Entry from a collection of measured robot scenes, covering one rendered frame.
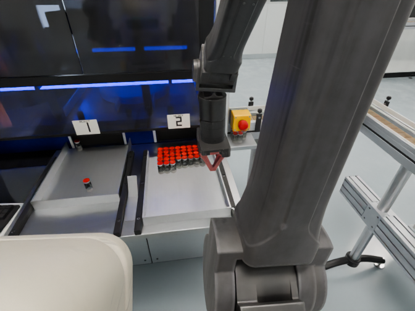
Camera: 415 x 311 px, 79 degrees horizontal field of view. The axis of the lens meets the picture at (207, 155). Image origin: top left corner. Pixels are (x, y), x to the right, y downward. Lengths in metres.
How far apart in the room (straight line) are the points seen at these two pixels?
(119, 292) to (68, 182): 0.84
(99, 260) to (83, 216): 0.69
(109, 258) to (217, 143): 0.41
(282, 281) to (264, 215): 0.08
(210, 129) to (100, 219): 0.47
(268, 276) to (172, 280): 1.45
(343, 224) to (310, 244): 1.92
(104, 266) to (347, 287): 1.72
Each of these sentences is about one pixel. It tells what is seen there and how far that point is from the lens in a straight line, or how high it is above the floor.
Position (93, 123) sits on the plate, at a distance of 1.01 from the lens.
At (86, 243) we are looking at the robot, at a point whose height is 1.33.
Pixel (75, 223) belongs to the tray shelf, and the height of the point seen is 0.88.
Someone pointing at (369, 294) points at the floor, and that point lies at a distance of 1.87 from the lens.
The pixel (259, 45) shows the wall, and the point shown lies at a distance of 5.90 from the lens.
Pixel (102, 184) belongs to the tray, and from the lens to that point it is 0.95.
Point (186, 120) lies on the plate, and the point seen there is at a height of 1.02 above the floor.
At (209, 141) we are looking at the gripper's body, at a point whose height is 1.18.
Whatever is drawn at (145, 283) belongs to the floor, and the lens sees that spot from 1.70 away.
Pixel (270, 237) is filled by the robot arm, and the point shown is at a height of 1.32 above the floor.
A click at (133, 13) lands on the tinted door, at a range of 0.88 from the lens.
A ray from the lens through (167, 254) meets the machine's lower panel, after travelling 1.58.
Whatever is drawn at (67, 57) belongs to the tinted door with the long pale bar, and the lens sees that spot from 0.96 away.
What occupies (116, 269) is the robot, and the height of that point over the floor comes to 1.32.
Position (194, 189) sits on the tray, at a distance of 0.86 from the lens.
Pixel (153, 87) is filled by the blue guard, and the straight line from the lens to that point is 0.92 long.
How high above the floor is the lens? 1.48
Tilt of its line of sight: 36 degrees down
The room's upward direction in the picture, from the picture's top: straight up
